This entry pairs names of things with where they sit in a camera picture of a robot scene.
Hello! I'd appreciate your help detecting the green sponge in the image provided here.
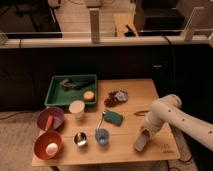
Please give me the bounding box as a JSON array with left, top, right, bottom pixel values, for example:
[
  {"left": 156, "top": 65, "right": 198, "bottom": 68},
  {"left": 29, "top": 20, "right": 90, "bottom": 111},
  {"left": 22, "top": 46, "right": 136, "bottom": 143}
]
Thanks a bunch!
[{"left": 103, "top": 110, "right": 123, "bottom": 126}]

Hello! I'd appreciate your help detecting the orange fruit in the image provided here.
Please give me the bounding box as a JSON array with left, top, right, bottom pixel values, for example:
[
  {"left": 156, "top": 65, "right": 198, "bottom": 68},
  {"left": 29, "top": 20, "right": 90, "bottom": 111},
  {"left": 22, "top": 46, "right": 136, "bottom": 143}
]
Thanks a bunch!
[{"left": 83, "top": 91, "right": 95, "bottom": 101}]

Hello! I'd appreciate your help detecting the small metal cup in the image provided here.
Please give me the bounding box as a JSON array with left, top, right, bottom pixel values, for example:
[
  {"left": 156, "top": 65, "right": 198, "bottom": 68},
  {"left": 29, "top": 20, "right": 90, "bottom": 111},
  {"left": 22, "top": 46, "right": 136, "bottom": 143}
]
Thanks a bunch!
[{"left": 74, "top": 132, "right": 87, "bottom": 147}]

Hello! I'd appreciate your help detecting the blue glass cup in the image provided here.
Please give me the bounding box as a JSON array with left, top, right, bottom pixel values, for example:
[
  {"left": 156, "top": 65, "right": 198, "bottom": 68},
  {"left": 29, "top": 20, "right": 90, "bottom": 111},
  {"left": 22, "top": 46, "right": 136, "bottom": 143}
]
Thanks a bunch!
[{"left": 95, "top": 129, "right": 109, "bottom": 145}]

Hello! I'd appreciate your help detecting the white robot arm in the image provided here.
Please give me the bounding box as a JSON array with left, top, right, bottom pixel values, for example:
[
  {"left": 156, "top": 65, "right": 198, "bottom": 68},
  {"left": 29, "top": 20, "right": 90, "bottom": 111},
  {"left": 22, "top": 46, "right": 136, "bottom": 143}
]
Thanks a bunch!
[{"left": 142, "top": 94, "right": 213, "bottom": 151}]

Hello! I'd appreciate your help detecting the grey board eraser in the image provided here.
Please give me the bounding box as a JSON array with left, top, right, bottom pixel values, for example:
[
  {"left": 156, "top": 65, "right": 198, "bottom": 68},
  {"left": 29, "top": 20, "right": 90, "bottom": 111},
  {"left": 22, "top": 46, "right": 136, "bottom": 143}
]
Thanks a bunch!
[{"left": 133, "top": 130, "right": 150, "bottom": 152}]

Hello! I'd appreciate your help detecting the red bowl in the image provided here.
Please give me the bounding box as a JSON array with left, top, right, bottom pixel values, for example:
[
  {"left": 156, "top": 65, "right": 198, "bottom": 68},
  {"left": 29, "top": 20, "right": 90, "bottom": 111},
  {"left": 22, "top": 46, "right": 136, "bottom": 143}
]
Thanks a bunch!
[{"left": 34, "top": 131, "right": 62, "bottom": 160}]

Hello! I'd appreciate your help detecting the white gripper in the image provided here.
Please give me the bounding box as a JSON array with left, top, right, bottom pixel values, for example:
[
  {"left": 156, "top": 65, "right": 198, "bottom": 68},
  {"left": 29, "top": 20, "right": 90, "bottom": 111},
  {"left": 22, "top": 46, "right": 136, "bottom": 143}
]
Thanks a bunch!
[{"left": 141, "top": 111, "right": 164, "bottom": 139}]

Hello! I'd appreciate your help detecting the wooden post right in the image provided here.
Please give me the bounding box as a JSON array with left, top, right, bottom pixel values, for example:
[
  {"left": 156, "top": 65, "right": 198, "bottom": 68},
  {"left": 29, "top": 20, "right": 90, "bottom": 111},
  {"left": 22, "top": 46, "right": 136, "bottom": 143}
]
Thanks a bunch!
[{"left": 181, "top": 7, "right": 205, "bottom": 42}]

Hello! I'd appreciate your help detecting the blue grey flower toy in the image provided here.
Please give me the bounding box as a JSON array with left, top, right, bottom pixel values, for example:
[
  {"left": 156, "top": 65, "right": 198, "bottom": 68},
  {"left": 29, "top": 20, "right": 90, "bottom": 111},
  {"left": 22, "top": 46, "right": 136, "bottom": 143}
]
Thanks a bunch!
[{"left": 115, "top": 90, "right": 128, "bottom": 102}]

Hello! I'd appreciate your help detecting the wooden post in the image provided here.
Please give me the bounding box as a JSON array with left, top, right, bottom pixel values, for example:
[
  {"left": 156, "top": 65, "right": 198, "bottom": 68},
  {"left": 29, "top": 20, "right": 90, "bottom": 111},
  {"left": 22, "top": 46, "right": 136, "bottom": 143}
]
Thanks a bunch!
[
  {"left": 181, "top": 7, "right": 205, "bottom": 42},
  {"left": 89, "top": 8, "right": 100, "bottom": 44}
]

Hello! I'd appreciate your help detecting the green plastic tray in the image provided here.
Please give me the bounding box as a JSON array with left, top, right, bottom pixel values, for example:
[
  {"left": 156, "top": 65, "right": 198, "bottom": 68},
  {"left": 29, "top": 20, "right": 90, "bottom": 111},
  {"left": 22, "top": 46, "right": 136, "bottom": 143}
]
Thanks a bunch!
[{"left": 45, "top": 74, "right": 98, "bottom": 107}]

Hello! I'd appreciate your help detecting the white egg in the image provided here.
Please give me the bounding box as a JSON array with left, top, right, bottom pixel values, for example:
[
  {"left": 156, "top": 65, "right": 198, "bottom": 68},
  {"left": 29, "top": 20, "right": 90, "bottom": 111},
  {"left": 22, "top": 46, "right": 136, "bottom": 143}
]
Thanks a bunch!
[{"left": 46, "top": 143, "right": 58, "bottom": 155}]

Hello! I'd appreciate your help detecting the white paper cup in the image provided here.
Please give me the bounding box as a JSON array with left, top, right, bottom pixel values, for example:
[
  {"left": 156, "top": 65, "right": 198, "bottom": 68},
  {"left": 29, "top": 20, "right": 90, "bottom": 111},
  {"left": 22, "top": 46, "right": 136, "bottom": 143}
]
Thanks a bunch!
[{"left": 69, "top": 100, "right": 85, "bottom": 120}]

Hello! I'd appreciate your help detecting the wooden post left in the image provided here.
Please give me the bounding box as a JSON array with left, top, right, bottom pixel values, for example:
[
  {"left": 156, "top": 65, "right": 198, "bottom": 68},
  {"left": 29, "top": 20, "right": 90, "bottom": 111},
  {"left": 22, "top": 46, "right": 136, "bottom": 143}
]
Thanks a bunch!
[{"left": 89, "top": 8, "right": 100, "bottom": 44}]

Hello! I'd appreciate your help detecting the purple bowl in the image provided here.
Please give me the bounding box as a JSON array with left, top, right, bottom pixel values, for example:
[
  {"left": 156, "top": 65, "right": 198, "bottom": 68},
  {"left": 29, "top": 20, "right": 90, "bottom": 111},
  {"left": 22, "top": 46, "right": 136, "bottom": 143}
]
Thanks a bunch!
[{"left": 37, "top": 107, "right": 64, "bottom": 131}]

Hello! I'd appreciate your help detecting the dark cloth in tray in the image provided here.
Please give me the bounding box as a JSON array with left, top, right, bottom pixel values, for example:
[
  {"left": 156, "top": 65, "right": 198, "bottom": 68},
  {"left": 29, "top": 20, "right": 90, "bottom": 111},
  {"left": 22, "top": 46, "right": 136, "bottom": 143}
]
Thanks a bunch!
[{"left": 60, "top": 79, "right": 94, "bottom": 90}]

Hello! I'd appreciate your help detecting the carrot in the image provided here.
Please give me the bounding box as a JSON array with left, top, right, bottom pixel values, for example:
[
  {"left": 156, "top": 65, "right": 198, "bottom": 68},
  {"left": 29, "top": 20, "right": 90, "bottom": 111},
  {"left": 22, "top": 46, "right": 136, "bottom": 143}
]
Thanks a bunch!
[{"left": 45, "top": 115, "right": 53, "bottom": 131}]

